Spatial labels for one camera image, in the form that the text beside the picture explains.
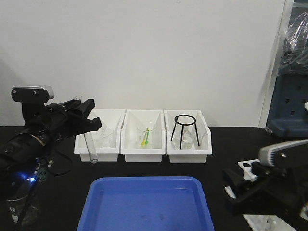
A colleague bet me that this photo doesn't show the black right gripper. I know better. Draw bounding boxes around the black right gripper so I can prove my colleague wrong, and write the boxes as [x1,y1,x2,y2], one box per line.
[223,162,308,216]

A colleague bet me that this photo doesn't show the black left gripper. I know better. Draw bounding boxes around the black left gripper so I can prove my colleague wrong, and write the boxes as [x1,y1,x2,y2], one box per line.
[24,98,102,144]

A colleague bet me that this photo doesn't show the clear glass test tube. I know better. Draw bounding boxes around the clear glass test tube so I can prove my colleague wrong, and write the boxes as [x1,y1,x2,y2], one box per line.
[84,132,98,164]

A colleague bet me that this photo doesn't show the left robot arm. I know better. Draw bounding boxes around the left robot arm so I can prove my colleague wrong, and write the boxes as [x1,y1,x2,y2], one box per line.
[0,99,102,200]

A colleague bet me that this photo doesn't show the white test tube rack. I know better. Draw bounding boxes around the white test tube rack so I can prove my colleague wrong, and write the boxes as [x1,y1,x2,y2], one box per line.
[223,159,295,231]

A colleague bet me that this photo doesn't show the grey blue pegboard drying rack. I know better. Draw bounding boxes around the grey blue pegboard drying rack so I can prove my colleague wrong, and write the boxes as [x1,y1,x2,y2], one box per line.
[266,0,308,137]

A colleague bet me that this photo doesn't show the glass funnel in left bin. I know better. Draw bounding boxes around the glass funnel in left bin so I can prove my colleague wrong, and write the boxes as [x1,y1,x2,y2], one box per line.
[92,126,117,148]

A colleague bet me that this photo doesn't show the left white storage bin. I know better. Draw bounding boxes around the left white storage bin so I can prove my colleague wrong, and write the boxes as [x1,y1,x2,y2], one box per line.
[74,109,126,162]

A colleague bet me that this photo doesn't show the white storage bin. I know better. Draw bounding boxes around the white storage bin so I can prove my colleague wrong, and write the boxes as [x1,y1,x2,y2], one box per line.
[120,109,166,163]
[164,110,213,163]
[74,109,126,162]

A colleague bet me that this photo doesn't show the middle white storage bin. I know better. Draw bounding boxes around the middle white storage bin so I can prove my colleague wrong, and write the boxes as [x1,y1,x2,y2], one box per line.
[120,109,166,163]

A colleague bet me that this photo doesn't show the yellow plastic spatula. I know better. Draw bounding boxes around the yellow plastic spatula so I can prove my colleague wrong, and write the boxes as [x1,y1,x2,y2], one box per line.
[141,128,150,146]

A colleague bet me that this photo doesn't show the green plastic spatula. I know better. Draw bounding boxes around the green plastic spatula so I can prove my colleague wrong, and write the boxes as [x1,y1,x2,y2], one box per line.
[143,129,150,145]

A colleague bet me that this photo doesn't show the blue plastic tray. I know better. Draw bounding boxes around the blue plastic tray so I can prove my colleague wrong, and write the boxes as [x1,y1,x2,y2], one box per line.
[77,176,214,231]

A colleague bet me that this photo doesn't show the glass beaker on counter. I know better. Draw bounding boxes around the glass beaker on counter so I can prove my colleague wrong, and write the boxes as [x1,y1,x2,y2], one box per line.
[5,177,40,231]

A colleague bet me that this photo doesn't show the right white storage bin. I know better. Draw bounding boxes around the right white storage bin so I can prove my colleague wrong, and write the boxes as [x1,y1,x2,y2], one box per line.
[164,110,213,163]

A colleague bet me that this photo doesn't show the glass flask in right bin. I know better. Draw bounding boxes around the glass flask in right bin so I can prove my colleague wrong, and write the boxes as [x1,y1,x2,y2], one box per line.
[171,126,195,150]

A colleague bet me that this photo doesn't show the plastic bag of pegs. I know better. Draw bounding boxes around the plastic bag of pegs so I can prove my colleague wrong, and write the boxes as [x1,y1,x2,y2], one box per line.
[280,10,308,74]

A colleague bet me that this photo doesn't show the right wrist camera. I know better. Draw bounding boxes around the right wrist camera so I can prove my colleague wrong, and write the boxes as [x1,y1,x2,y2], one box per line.
[259,139,308,169]

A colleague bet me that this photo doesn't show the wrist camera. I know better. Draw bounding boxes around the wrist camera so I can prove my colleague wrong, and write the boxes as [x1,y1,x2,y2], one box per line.
[11,85,54,123]
[259,139,308,169]

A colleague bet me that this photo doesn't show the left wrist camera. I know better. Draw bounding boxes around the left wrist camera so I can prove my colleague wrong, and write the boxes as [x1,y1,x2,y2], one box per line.
[11,85,54,123]

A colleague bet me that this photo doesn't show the black wire tripod stand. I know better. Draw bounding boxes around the black wire tripod stand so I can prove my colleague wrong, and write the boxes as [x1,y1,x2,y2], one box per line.
[170,114,200,150]

